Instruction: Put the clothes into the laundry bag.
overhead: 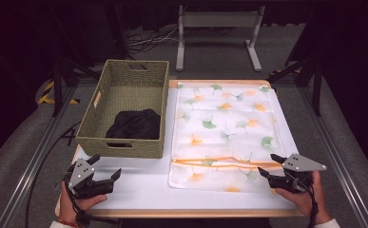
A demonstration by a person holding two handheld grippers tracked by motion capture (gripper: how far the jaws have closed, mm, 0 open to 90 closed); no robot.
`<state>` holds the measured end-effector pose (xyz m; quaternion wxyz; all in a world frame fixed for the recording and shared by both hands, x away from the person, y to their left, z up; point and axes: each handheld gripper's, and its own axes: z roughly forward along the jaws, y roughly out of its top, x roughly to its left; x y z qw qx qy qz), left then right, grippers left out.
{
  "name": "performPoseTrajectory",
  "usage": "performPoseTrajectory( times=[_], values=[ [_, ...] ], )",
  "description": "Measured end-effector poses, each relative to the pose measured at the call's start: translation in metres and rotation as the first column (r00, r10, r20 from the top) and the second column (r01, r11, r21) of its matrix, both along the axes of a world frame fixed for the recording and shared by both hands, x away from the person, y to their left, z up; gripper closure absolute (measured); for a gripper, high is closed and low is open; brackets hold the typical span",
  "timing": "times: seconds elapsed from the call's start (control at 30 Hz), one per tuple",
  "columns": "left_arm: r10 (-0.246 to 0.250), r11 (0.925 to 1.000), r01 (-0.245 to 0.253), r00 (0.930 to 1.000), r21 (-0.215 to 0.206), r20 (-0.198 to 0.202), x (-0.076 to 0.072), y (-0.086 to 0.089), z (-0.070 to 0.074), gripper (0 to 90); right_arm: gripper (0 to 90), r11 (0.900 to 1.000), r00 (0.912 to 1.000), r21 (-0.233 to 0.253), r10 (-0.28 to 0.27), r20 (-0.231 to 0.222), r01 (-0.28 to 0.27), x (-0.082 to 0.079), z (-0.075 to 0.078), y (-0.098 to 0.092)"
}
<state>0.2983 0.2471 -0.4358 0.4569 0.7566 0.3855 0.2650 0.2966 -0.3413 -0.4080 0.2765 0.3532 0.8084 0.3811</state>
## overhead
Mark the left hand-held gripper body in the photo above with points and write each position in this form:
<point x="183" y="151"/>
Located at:
<point x="84" y="177"/>

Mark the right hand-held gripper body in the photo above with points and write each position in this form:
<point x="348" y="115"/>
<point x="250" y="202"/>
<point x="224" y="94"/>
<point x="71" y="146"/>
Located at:
<point x="294" y="174"/>

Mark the person's right hand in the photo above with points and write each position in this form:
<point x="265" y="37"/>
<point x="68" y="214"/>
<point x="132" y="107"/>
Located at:
<point x="308" y="201"/>

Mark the person's left hand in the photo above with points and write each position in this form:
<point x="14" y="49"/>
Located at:
<point x="69" y="205"/>

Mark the black cloth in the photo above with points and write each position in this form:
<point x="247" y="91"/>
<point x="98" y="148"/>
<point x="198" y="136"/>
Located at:
<point x="135" y="125"/>

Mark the green woven basket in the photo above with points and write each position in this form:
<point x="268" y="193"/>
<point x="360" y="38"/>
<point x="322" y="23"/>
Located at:
<point x="124" y="110"/>

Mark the yellow black hazard tape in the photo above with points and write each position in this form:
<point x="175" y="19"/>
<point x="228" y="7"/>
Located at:
<point x="50" y="95"/>

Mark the black metal stand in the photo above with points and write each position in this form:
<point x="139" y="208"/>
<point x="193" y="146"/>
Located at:
<point x="311" y="79"/>
<point x="61" y="82"/>

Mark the white metal stand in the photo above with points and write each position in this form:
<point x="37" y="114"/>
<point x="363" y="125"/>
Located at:
<point x="218" y="19"/>

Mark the aluminium floor rail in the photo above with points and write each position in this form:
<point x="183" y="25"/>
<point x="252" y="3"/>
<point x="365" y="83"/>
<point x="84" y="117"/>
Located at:
<point x="340" y="158"/>
<point x="29" y="164"/>

